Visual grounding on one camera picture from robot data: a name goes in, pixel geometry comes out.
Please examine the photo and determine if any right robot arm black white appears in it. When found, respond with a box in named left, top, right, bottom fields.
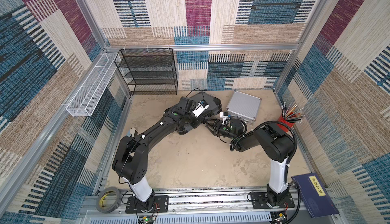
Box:
left=205, top=118, right=298, bottom=208

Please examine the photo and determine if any red pencil cup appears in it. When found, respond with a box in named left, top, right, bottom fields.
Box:
left=277, top=115, right=294, bottom=133

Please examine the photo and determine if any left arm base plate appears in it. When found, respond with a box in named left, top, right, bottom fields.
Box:
left=125, top=195, right=169, bottom=214

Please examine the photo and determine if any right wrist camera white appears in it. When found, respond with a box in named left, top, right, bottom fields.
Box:
left=220, top=111, right=232, bottom=126

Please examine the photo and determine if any grey tape roll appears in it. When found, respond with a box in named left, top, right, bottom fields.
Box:
left=95, top=187, right=121, bottom=214

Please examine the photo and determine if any black mesh shelf rack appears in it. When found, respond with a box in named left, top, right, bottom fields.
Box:
left=115, top=48, right=178, bottom=96

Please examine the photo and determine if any blue grey stapler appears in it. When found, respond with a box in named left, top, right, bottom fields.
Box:
left=126, top=127, right=138, bottom=138

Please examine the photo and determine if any silver aluminium poker case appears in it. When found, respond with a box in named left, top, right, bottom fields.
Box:
left=226, top=90, right=262, bottom=125

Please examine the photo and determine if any bundle of coloured pencils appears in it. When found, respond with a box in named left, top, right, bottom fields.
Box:
left=281, top=103, right=306, bottom=123

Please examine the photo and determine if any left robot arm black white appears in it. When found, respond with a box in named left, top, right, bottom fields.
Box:
left=112, top=91, right=222, bottom=206

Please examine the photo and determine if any white mesh wall basket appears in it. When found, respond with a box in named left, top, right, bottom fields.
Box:
left=66, top=53, right=117, bottom=117

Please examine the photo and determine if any dark blue book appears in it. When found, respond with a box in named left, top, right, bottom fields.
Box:
left=291, top=173, right=339, bottom=219

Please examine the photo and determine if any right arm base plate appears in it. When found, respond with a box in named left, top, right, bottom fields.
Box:
left=247, top=191, right=296, bottom=209

